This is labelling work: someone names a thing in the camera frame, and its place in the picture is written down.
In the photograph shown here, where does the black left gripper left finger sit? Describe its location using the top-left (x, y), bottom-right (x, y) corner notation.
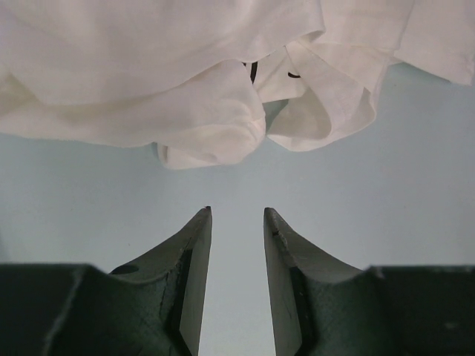
top-left (1, 207), bottom-right (212, 355)

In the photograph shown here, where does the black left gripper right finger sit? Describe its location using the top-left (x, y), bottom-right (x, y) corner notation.
top-left (263, 208), bottom-right (474, 355)

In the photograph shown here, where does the white t shirt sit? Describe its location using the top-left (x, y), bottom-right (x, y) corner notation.
top-left (1, 1), bottom-right (474, 169)

